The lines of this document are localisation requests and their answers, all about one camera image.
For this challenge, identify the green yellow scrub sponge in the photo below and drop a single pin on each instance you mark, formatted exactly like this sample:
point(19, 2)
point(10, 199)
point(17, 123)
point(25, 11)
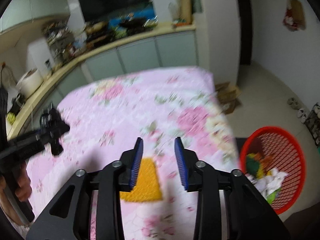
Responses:
point(255, 165)

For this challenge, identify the white tissue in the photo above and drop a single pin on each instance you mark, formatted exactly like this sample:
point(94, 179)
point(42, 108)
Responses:
point(270, 182)

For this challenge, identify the pink floral table cloth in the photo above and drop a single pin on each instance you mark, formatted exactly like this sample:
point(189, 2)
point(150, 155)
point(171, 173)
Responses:
point(106, 118)

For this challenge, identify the black shoe rack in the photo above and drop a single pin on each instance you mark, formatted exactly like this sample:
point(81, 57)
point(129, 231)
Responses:
point(313, 124)

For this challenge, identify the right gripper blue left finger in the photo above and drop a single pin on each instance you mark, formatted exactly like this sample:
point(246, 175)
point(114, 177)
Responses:
point(136, 161)

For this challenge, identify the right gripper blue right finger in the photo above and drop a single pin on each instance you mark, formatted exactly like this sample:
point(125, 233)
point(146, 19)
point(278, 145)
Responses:
point(181, 158)

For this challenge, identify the brown wrapper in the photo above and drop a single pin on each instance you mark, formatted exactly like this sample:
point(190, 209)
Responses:
point(265, 162)

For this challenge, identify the beige slippers pair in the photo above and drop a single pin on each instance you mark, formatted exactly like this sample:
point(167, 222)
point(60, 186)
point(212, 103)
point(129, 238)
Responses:
point(293, 103)

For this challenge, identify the white rice cooker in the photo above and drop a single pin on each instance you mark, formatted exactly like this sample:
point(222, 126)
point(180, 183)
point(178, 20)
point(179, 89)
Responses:
point(30, 82)

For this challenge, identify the wooden cutting board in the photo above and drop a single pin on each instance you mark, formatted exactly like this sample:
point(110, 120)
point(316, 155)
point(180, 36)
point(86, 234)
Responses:
point(186, 11)

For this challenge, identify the person left hand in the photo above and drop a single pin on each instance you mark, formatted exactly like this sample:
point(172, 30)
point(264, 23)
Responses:
point(23, 191)

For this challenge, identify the brown paper bag hanging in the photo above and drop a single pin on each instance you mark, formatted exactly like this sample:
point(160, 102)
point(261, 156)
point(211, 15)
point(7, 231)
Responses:
point(298, 14)

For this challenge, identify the white plastic bottle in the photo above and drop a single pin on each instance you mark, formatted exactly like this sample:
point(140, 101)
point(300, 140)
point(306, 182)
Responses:
point(174, 12)

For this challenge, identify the red plastic mesh basket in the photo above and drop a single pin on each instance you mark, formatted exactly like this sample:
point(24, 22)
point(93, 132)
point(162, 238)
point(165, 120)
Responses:
point(283, 152)

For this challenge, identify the white sneakers pair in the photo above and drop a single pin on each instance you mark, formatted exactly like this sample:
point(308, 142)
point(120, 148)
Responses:
point(302, 115)

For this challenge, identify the cardboard box on floor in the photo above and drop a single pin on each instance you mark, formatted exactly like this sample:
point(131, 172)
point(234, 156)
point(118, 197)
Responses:
point(228, 97)

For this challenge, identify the green snack wrapper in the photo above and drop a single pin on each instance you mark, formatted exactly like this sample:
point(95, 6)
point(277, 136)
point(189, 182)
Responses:
point(271, 197)

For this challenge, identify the black wok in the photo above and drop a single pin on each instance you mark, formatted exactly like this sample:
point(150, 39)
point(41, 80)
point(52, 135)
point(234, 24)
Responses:
point(133, 23)

